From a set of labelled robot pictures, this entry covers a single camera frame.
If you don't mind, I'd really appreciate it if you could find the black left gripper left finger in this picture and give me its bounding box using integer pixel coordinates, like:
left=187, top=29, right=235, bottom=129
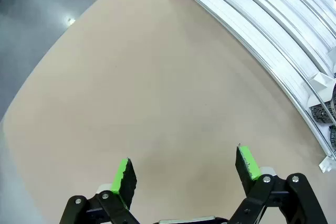
left=59, top=157, right=148, bottom=224

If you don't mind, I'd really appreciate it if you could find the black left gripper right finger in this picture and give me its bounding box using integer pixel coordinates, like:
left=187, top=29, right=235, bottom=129
left=228, top=144, right=329, bottom=224

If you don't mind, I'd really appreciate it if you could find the black Pepsi can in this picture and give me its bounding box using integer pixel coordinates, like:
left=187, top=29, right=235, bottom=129
left=328, top=125, right=336, bottom=156
left=309, top=81, right=336, bottom=125

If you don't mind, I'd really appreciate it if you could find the white can dispenser rack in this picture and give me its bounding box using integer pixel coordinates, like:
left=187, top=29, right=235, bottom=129
left=161, top=0, right=336, bottom=174

